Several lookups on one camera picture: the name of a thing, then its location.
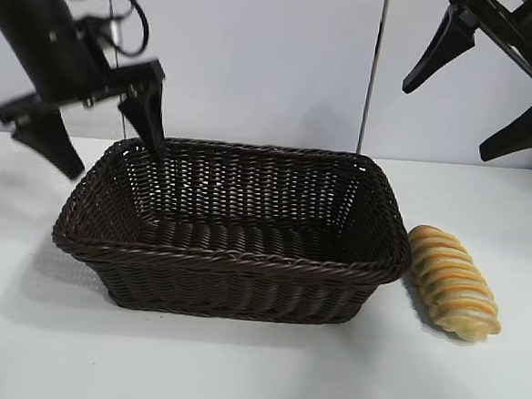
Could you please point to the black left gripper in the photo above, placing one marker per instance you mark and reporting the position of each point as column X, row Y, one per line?
column 60, row 66

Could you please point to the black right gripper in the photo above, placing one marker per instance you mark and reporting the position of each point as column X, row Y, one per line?
column 529, row 26

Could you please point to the dark brown woven basket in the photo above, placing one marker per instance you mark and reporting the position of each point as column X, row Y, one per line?
column 242, row 271

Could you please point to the long striped bread loaf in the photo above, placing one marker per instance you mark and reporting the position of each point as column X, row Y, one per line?
column 454, row 285

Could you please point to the thin metal pole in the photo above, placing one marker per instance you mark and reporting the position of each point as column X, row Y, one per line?
column 372, row 79

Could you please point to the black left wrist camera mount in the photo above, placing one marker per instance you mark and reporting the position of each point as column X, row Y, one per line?
column 102, row 33

